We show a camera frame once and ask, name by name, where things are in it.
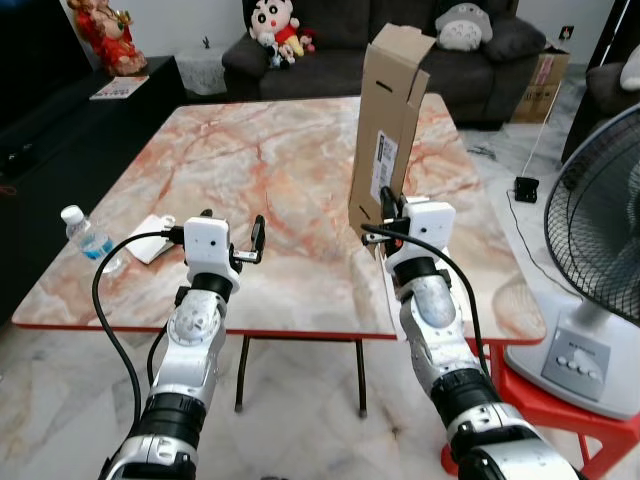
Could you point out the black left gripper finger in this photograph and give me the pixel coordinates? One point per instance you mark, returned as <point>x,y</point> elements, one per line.
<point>258,232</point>

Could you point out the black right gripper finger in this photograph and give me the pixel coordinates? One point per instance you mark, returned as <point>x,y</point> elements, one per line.
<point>391,203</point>

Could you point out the brown cardboard box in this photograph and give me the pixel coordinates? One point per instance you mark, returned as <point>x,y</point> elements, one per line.
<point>385,110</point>

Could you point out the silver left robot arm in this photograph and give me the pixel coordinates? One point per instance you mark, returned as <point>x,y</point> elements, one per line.
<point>195,340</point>

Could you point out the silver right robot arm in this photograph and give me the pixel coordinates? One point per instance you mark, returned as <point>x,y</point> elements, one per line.
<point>440,320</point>

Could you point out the marble top table red edge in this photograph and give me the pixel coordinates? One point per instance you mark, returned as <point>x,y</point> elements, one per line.
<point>250,170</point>

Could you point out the white paper napkin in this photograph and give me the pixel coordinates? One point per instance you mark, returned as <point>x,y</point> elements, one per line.
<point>152,240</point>

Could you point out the black power adapter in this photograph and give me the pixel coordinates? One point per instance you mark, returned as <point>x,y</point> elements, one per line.
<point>526,190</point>

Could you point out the dark grey sofa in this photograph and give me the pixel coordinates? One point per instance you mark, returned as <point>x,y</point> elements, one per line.
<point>340,60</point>

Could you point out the clear plastic water bottle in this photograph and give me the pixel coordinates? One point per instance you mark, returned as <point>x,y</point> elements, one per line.
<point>92,240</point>

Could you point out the white lace cloth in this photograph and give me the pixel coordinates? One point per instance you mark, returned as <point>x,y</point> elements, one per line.
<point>205,72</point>

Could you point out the printed brown cardboard carton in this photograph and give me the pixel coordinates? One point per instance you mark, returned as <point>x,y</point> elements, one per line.
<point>540,90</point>

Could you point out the grey round plush toy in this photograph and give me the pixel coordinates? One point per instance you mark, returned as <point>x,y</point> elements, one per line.
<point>462,28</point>

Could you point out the white printed booklet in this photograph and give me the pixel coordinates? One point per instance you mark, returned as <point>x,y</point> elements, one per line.
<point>120,87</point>

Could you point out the cartoon boy plush doll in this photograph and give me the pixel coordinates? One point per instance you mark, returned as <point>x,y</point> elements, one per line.
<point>275,30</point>

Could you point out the grey standing fan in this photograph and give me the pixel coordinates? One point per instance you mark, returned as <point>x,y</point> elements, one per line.
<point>600,220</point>

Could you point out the dark grey sofa cushion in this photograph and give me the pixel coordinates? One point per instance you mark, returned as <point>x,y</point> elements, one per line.
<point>515,38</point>

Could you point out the black low cabinet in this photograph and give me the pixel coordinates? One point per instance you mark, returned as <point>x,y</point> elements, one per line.
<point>60,150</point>

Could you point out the red gold figurine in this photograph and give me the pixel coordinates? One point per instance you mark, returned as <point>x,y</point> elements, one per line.
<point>108,35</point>

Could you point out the red plastic stool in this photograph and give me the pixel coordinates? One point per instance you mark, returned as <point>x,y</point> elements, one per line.
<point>560,420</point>

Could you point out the dark armchair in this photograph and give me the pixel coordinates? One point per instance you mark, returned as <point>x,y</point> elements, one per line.
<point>605,70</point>

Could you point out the white plush toy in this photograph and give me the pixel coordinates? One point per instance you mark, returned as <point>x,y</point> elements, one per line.
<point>631,68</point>

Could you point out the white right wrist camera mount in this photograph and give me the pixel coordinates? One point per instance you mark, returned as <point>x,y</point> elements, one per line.
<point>432,228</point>

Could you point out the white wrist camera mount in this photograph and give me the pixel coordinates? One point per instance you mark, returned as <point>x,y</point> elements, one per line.
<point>432,228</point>
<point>208,242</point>

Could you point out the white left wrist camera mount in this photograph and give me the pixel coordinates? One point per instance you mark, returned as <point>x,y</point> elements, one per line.
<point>208,242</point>

